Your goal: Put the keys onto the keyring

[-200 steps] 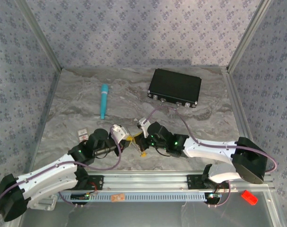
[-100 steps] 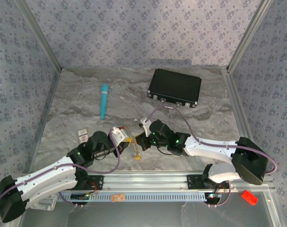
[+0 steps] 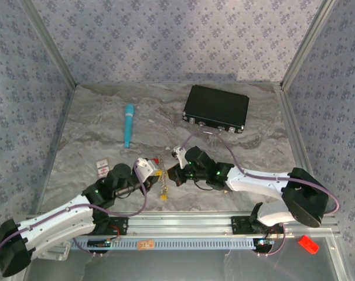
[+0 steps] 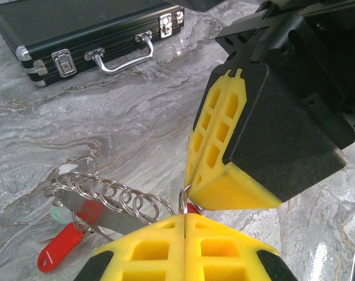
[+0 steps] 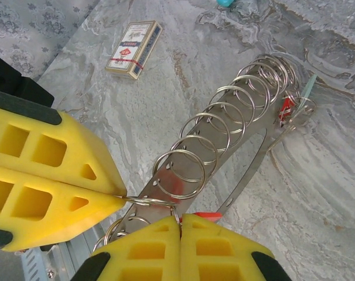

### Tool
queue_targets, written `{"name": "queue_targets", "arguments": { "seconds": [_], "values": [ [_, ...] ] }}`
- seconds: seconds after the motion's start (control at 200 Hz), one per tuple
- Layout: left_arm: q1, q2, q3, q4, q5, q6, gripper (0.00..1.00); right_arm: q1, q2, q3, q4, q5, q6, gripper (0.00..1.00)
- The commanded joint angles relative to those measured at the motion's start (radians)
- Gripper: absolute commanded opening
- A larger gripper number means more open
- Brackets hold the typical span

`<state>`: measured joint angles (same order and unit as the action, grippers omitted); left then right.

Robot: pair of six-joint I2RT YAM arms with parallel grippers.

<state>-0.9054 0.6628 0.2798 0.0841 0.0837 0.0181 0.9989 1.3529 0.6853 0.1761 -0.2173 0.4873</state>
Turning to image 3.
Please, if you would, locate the black ribbed case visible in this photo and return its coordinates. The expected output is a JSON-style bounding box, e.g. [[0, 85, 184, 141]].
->
[[182, 84, 251, 135]]

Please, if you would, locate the silver keyring chain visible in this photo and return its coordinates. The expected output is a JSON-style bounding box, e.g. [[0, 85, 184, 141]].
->
[[157, 155, 170, 201]]

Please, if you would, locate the aluminium frame post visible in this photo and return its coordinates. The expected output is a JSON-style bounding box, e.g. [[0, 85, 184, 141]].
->
[[19, 0, 78, 90], [279, 0, 339, 90]]

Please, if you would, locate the red plastic block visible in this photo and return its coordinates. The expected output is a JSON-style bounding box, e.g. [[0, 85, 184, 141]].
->
[[298, 235, 320, 255]]

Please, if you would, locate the grey slotted cable duct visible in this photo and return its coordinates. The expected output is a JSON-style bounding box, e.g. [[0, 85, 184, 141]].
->
[[70, 235, 272, 251]]

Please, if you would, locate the teal pen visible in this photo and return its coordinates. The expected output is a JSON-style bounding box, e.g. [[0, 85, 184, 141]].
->
[[123, 104, 136, 149]]

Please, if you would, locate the playing card box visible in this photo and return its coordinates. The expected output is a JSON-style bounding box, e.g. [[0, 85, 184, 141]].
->
[[94, 157, 111, 179]]

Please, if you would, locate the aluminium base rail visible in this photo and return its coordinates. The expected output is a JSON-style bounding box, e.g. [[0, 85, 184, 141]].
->
[[108, 212, 341, 235]]

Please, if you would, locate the thin purple base cable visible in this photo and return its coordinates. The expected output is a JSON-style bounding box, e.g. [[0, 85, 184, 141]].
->
[[258, 224, 286, 258], [73, 237, 105, 258]]

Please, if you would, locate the orange label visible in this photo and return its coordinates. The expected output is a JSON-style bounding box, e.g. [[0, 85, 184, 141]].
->
[[138, 239, 155, 251]]

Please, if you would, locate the aluminium frame side bar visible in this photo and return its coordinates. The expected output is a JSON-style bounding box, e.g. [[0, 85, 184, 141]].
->
[[275, 83, 320, 203], [33, 84, 76, 214]]

